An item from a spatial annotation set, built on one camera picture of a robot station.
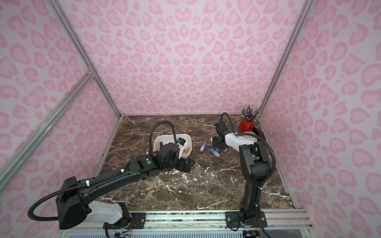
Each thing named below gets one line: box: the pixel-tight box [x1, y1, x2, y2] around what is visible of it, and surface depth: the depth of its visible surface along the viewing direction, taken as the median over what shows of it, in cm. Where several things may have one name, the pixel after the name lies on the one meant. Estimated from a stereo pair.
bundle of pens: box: [240, 104, 261, 122], surface depth 100 cm
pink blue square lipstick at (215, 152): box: [209, 147, 221, 158], surface depth 99 cm
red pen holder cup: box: [239, 118, 255, 132], surface depth 106 cm
